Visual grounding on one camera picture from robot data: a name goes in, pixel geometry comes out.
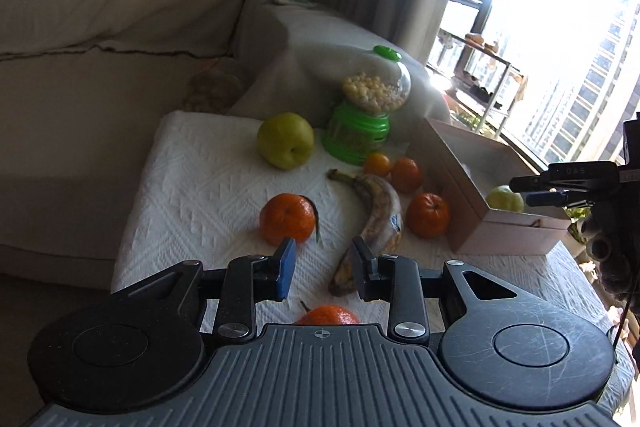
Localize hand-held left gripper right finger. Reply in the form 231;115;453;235
351;236;519;340

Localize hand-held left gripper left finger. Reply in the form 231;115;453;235
115;237;297;340

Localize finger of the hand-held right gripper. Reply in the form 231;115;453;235
509;161;622;194
525;189;597;208

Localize round green citrus fruit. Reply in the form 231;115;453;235
487;186;526;214

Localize orange mandarin with leaf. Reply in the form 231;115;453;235
259;193;322;247

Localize orange mandarin with stem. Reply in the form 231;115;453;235
294;300;361;326

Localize spotted brown banana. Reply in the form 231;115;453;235
326;168;404;297

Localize shallow cardboard box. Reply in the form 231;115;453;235
422;117;572;256

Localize small orange mandarin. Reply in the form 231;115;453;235
362;152;392;178

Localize green pear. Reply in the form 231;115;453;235
256;112;316;170

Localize white textured table cloth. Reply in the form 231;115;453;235
111;109;640;414

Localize metal balcony rack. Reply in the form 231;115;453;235
434;32;528;135

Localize green gumball machine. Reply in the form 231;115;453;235
321;45;412;166

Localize brown patterned cushion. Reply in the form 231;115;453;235
182;69;246;114

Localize beige covered sofa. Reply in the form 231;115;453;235
0;0;453;279

